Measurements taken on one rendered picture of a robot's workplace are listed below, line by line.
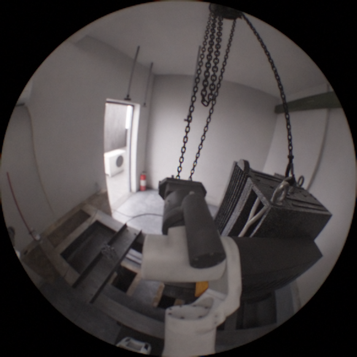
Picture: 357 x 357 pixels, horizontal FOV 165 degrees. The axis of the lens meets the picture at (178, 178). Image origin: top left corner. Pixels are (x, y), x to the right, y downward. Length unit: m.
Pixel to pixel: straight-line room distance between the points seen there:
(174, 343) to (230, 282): 0.10
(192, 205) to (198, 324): 0.15
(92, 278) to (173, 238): 1.11
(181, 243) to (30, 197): 1.57
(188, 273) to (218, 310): 0.06
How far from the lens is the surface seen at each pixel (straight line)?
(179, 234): 0.16
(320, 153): 1.81
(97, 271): 1.23
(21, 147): 1.49
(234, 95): 2.78
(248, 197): 0.49
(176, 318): 0.17
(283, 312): 1.59
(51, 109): 1.56
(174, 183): 0.29
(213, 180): 2.86
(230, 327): 1.24
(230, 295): 0.17
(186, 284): 0.90
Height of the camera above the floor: 1.75
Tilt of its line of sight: 25 degrees down
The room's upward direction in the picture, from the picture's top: 10 degrees clockwise
